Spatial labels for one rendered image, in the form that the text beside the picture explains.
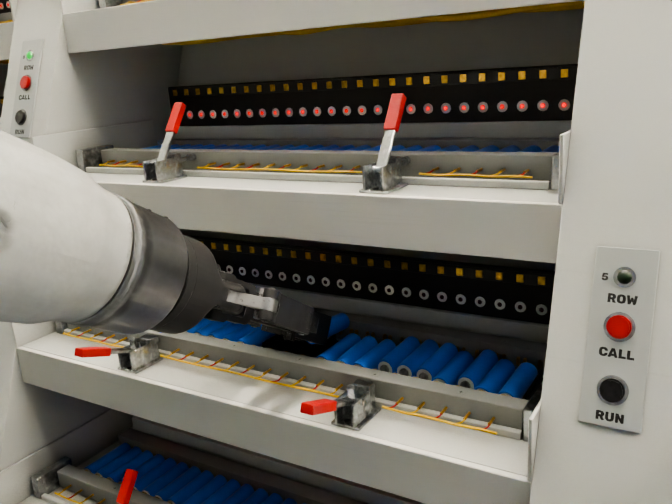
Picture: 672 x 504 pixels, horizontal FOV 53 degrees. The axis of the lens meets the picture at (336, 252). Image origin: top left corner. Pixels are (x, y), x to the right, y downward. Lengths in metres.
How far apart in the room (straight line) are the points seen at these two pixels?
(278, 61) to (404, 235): 0.42
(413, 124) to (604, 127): 0.29
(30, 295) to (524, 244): 0.34
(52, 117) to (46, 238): 0.51
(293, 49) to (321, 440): 0.52
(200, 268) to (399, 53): 0.43
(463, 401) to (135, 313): 0.28
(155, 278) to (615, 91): 0.34
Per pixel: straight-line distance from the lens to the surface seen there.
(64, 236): 0.40
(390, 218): 0.57
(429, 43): 0.82
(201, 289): 0.50
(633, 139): 0.52
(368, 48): 0.86
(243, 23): 0.72
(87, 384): 0.80
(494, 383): 0.62
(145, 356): 0.75
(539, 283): 0.67
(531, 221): 0.52
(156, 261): 0.45
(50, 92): 0.89
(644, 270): 0.50
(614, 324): 0.50
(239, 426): 0.65
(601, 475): 0.51
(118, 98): 0.96
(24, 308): 0.41
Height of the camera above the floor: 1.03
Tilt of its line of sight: 2 degrees up
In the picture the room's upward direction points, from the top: 7 degrees clockwise
